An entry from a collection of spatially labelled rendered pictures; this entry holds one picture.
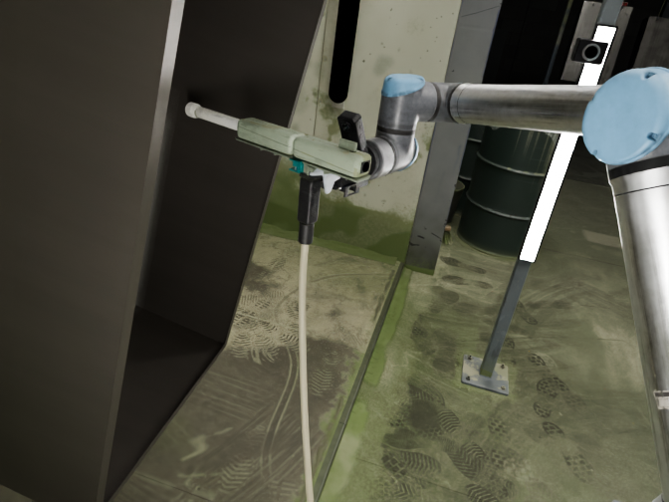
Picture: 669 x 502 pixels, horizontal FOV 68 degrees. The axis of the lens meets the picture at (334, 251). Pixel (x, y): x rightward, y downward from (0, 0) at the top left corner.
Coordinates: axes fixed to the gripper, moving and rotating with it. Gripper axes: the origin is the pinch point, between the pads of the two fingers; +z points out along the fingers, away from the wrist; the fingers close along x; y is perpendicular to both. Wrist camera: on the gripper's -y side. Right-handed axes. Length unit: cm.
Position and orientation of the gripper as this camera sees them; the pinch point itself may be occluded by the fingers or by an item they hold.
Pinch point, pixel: (308, 165)
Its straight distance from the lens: 95.5
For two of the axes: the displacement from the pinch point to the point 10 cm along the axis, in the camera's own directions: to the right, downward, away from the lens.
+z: -6.0, 2.9, -7.4
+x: -7.9, -3.6, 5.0
